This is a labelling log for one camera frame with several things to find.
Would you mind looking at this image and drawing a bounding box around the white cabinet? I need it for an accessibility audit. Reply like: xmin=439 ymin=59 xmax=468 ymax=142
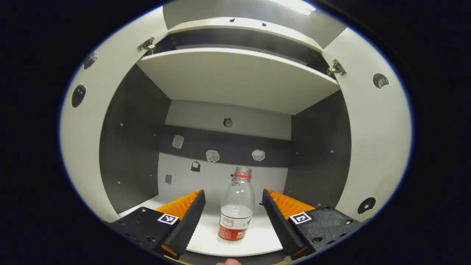
xmin=99 ymin=17 xmax=352 ymax=258

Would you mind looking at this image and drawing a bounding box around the large ceiling light panel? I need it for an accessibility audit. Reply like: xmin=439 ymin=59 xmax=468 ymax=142
xmin=272 ymin=0 xmax=317 ymax=16

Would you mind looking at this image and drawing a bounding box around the white cabinet upper shelf board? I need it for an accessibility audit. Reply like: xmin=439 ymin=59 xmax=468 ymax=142
xmin=135 ymin=47 xmax=341 ymax=116

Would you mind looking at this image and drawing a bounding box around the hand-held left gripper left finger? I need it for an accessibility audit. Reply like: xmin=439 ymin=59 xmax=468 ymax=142
xmin=105 ymin=189 xmax=206 ymax=261

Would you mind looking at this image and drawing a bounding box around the white cabinet door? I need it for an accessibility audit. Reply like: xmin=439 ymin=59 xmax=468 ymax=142
xmin=59 ymin=6 xmax=170 ymax=223
xmin=321 ymin=26 xmax=412 ymax=222

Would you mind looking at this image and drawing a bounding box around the clear plastic bottle red label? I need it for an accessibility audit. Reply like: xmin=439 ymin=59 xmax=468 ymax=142
xmin=216 ymin=166 xmax=256 ymax=245

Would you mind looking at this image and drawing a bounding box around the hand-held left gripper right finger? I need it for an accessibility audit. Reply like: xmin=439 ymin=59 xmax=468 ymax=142
xmin=261 ymin=188 xmax=364 ymax=261

